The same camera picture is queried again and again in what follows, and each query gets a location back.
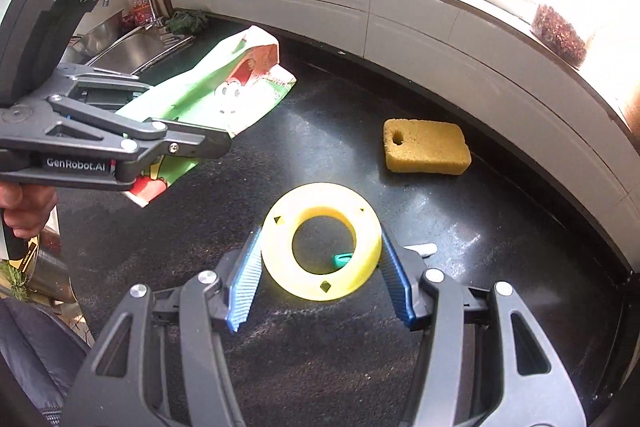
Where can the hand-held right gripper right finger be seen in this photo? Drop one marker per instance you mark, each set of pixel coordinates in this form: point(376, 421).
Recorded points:
point(397, 287)

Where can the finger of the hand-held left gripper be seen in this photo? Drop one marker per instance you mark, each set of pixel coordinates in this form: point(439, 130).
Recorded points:
point(200, 142)
point(100, 80)

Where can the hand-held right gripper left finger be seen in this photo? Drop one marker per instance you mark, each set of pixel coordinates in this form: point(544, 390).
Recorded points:
point(245, 287)

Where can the green snack bag red print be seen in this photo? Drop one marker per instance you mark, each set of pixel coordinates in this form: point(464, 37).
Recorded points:
point(230, 82)

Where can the person's left hand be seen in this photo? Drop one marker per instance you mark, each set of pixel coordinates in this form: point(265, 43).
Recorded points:
point(27, 209)

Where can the steel sink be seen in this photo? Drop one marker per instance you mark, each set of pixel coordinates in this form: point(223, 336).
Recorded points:
point(125, 49)

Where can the white crumpled wrapper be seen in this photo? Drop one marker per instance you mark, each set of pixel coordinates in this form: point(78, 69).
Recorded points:
point(422, 250)

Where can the green marker pen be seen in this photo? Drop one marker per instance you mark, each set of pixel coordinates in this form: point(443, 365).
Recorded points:
point(342, 260)

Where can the green rag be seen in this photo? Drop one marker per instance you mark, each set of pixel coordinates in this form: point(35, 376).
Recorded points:
point(187, 22)

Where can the yellow sponge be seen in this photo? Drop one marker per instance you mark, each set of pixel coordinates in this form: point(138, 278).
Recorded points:
point(430, 149)

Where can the steel pot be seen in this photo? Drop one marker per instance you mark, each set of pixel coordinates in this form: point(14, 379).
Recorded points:
point(47, 269)

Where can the green leafy plant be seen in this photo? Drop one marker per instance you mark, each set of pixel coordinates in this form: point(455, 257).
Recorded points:
point(12, 281)

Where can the container of red-brown bits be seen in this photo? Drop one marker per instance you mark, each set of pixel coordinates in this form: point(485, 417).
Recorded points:
point(557, 36)

